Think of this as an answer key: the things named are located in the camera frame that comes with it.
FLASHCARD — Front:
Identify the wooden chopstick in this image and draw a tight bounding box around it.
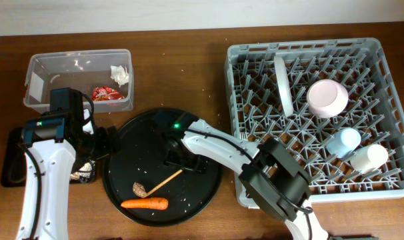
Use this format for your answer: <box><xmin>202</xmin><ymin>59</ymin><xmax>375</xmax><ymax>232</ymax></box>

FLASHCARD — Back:
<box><xmin>146</xmin><ymin>169</ymin><xmax>183</xmax><ymax>197</ymax></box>

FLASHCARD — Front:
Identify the red snack wrapper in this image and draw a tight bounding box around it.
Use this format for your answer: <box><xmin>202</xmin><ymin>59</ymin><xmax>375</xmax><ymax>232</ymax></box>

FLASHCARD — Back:
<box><xmin>92</xmin><ymin>86</ymin><xmax>124</xmax><ymax>101</ymax></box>

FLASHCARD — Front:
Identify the walnut shell piece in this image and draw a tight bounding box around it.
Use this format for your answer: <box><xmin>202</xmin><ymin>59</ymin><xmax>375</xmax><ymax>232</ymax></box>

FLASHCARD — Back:
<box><xmin>133</xmin><ymin>182</ymin><xmax>147</xmax><ymax>198</ymax></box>

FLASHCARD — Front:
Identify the orange carrot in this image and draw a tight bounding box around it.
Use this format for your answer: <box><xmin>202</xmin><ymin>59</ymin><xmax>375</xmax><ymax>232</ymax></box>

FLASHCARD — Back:
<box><xmin>121</xmin><ymin>197</ymin><xmax>169</xmax><ymax>210</ymax></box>

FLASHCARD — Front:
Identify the white tissue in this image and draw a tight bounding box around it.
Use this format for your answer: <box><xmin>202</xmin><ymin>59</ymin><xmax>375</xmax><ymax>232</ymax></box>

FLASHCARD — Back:
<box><xmin>111</xmin><ymin>65</ymin><xmax>129</xmax><ymax>87</ymax></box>

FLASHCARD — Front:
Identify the grey plate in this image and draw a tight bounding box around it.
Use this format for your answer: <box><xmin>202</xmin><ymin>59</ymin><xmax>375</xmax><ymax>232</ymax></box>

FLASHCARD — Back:
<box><xmin>273</xmin><ymin>57</ymin><xmax>293</xmax><ymax>117</ymax></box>

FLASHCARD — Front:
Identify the pink saucer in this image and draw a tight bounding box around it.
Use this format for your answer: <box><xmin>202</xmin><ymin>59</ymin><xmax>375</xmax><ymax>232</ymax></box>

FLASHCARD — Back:
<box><xmin>306</xmin><ymin>79</ymin><xmax>349</xmax><ymax>118</ymax></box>

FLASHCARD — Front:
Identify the blue bowl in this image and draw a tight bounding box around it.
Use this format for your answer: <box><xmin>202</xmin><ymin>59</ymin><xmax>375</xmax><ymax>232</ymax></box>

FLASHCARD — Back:
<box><xmin>325</xmin><ymin>128</ymin><xmax>361</xmax><ymax>158</ymax></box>

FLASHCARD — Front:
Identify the cream cup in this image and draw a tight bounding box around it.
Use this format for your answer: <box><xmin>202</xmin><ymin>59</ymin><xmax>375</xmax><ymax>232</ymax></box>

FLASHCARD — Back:
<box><xmin>349</xmin><ymin>144</ymin><xmax>389</xmax><ymax>174</ymax></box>

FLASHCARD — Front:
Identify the white plastic fork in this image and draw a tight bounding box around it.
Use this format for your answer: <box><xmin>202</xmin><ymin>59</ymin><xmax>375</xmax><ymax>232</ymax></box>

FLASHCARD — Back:
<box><xmin>240</xmin><ymin>131</ymin><xmax>248</xmax><ymax>141</ymax></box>

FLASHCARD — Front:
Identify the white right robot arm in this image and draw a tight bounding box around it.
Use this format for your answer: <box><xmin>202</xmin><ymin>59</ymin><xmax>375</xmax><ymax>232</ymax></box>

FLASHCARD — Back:
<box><xmin>154</xmin><ymin>112</ymin><xmax>329</xmax><ymax>239</ymax></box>

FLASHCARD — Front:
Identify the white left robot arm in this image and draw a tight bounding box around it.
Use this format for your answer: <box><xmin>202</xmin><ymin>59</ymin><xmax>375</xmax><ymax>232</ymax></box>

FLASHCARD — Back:
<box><xmin>17</xmin><ymin>113</ymin><xmax>120</xmax><ymax>239</ymax></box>

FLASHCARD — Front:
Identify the clear plastic waste bin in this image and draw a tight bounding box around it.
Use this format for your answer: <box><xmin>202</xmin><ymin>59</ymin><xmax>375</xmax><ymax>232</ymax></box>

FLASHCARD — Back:
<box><xmin>23</xmin><ymin>49</ymin><xmax>134</xmax><ymax>113</ymax></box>

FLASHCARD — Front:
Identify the grey dishwasher rack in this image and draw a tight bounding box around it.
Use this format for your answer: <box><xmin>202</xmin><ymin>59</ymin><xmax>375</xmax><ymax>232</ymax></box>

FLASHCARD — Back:
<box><xmin>225</xmin><ymin>38</ymin><xmax>404</xmax><ymax>203</ymax></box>

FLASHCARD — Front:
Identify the round black serving tray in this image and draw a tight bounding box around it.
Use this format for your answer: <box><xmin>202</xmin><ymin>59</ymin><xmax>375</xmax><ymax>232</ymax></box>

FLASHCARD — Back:
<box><xmin>102</xmin><ymin>108</ymin><xmax>223</xmax><ymax>227</ymax></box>

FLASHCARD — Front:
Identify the pile of white rice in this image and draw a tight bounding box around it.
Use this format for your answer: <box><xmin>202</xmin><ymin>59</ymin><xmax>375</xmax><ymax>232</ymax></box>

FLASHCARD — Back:
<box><xmin>70</xmin><ymin>161</ymin><xmax>96</xmax><ymax>183</ymax></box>

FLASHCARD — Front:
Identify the black rectangular tray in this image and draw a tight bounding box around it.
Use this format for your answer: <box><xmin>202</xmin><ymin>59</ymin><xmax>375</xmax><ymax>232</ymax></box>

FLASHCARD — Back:
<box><xmin>0</xmin><ymin>127</ymin><xmax>97</xmax><ymax>187</ymax></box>

